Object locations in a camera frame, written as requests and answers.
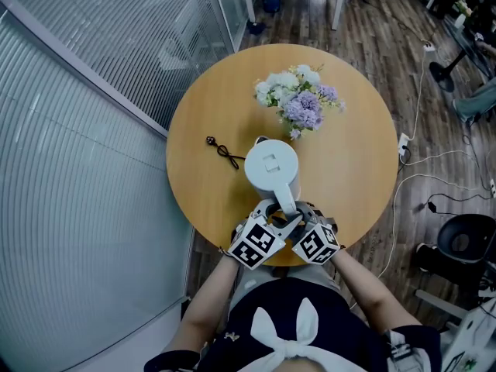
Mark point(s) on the black chair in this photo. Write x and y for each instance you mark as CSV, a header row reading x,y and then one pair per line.
x,y
465,238

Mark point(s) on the dark top with white bow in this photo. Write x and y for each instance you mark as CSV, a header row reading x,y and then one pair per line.
x,y
333,324

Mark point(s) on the blue waste bin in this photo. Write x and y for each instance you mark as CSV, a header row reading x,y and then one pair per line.
x,y
270,1

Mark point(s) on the person's right forearm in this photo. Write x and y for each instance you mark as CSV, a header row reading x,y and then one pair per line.
x,y
368,289

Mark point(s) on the person's grey shorts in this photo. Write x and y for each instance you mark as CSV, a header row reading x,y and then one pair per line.
x,y
310,273

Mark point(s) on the white desk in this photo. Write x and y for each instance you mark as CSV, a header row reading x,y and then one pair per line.
x,y
470,339

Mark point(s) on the small blue object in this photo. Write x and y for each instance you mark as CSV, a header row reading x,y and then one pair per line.
x,y
255,28

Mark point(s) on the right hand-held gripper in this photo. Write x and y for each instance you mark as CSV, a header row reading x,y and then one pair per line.
x,y
315,244

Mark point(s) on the black shoe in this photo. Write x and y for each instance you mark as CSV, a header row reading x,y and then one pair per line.
x,y
427,257

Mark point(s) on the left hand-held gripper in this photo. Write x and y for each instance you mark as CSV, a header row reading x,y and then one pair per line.
x,y
253,244

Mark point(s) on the white table leg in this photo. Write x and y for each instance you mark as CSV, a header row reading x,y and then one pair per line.
x,y
338,2

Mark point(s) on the white and purple flower bouquet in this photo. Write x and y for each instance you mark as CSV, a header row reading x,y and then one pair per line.
x,y
300,99

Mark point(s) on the white power strip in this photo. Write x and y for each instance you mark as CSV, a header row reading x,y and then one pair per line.
x,y
428,47
403,144

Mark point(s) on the white cup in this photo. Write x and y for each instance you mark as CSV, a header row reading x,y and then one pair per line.
x,y
459,21

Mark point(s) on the person's left forearm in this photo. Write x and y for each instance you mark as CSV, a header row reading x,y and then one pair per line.
x,y
205,304

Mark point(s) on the white electric kettle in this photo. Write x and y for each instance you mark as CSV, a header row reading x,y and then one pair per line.
x,y
271,165

